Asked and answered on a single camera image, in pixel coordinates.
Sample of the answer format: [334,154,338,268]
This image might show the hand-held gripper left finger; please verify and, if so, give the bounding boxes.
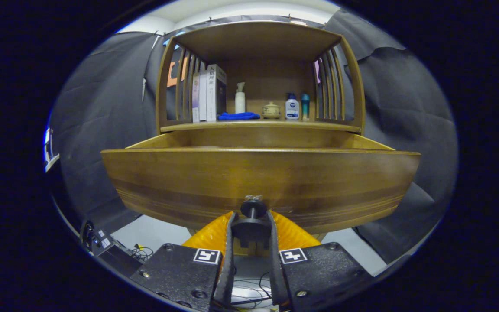
[130,211,237,312]

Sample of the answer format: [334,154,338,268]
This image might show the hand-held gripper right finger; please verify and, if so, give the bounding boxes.
[267,211,373,312]

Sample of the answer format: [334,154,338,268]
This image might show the wooden drawer with black knob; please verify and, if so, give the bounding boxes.
[101,129,421,250]

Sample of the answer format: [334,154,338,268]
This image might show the wooden countertop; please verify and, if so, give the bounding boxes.
[161,119,361,133]

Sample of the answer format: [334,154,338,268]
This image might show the brown wooden cabinet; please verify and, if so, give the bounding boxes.
[156,20,366,256]

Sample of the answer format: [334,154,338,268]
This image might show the black electronic device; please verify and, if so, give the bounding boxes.
[81,220,146,278]

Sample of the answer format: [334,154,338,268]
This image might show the blue folded cloth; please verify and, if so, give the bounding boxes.
[218,112,261,120]

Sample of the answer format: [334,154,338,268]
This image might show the beige lidded teacup with saucer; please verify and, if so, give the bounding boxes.
[262,101,281,119]

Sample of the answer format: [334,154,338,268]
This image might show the white lotion bottle blue cap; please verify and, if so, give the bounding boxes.
[285,93,300,120]

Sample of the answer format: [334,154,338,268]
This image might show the white pump bottle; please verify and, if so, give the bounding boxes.
[235,82,246,114]

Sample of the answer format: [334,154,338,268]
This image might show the lilac book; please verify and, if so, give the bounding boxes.
[192,73,201,123]

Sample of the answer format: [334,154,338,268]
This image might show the thin white book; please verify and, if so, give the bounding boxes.
[199,69,208,122]

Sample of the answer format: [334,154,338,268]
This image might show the white and dark thick book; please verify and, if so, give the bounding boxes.
[206,64,227,122]

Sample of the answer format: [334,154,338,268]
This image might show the black backdrop cloth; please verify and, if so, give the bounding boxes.
[50,9,458,265]

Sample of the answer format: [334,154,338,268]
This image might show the white panel with blue edge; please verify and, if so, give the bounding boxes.
[43,126,60,174]

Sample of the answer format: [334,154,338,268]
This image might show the black floor cables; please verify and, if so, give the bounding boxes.
[232,271,274,309]

